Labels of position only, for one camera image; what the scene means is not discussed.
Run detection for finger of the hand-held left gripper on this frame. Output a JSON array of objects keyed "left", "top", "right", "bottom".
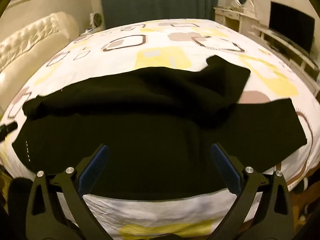
[{"left": 0, "top": 121, "right": 18, "bottom": 142}]

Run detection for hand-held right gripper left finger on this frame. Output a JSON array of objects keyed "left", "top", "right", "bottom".
[{"left": 25, "top": 144, "right": 118, "bottom": 240}]

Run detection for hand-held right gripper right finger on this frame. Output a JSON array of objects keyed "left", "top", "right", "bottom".
[{"left": 207, "top": 142, "right": 295, "bottom": 240}]

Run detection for black pants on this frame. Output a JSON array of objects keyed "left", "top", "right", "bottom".
[{"left": 12, "top": 55, "right": 308, "bottom": 202}]

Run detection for cream tufted headboard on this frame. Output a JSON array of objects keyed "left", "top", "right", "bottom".
[{"left": 0, "top": 11, "right": 80, "bottom": 110}]

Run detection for white television cabinet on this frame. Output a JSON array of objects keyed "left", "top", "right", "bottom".
[{"left": 252, "top": 24, "right": 320, "bottom": 85}]

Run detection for patterned white yellow bedsheet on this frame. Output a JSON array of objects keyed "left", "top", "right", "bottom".
[{"left": 0, "top": 19, "right": 320, "bottom": 240}]

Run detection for small white fan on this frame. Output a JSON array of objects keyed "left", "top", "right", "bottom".
[{"left": 89, "top": 12, "right": 103, "bottom": 29}]

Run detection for white vanity dresser with mirror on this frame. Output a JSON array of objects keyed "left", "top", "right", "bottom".
[{"left": 214, "top": 0, "right": 260, "bottom": 34}]

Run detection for black flat television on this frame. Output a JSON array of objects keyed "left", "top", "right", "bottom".
[{"left": 269, "top": 1, "right": 315, "bottom": 55}]

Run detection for dark teal curtain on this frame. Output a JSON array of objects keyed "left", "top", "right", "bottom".
[{"left": 99, "top": 0, "right": 220, "bottom": 29}]

